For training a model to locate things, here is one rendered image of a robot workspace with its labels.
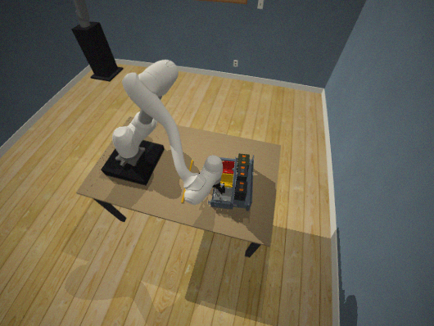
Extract red open bin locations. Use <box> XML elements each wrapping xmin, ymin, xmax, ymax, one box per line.
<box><xmin>222</xmin><ymin>161</ymin><xmax>235</xmax><ymax>174</ymax></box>

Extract yellow open bin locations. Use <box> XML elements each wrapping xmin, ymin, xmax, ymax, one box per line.
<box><xmin>220</xmin><ymin>173</ymin><xmax>233</xmax><ymax>188</ymax></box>

